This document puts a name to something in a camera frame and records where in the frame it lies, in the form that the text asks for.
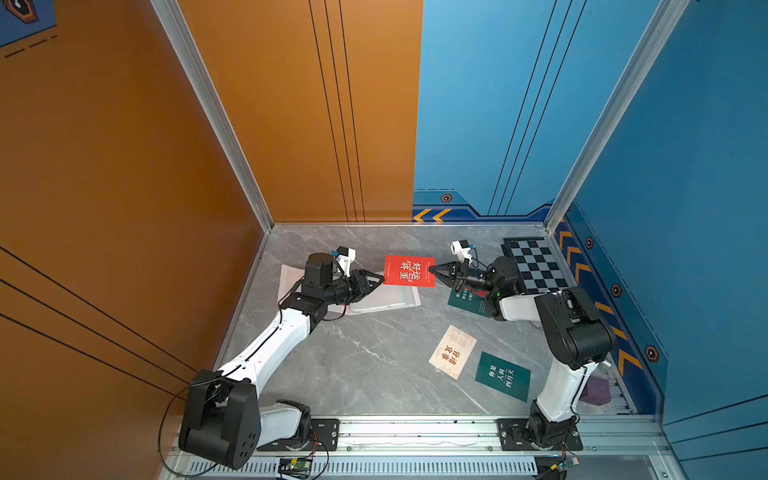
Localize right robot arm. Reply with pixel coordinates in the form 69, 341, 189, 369
429, 256, 616, 450

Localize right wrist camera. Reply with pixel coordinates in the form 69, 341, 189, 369
451, 240, 474, 262

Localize green card lower right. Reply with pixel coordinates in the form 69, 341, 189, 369
475, 352, 531, 402

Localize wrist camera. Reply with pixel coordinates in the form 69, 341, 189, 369
333, 246, 356, 278
451, 240, 474, 262

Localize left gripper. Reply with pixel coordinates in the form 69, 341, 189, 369
321, 269, 384, 307

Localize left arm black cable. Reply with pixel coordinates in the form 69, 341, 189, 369
157, 395, 223, 479

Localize green card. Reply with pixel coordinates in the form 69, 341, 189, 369
475, 352, 531, 402
448, 289, 492, 318

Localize black white chessboard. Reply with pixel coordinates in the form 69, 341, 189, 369
501, 237, 576, 294

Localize right green circuit board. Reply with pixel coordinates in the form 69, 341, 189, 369
546, 456, 581, 478

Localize purple cube box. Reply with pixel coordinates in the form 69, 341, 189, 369
579, 376, 611, 406

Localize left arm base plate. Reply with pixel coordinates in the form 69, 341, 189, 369
257, 417, 340, 453

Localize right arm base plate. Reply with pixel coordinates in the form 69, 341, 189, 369
496, 417, 584, 452

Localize aluminium front rail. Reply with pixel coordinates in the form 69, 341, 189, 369
170, 413, 673, 458

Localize green card upper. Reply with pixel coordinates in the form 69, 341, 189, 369
448, 289, 492, 318

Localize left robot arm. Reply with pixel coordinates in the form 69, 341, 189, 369
178, 247, 385, 469

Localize left green circuit board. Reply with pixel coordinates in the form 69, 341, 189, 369
276, 457, 313, 480

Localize cream card red characters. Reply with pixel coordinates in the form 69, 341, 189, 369
429, 325, 477, 380

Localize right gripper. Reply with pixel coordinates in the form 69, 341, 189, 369
430, 263, 499, 296

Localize green circuit board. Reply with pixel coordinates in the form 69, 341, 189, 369
546, 456, 581, 478
276, 457, 313, 480

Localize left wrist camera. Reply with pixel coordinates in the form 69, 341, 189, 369
333, 246, 356, 278

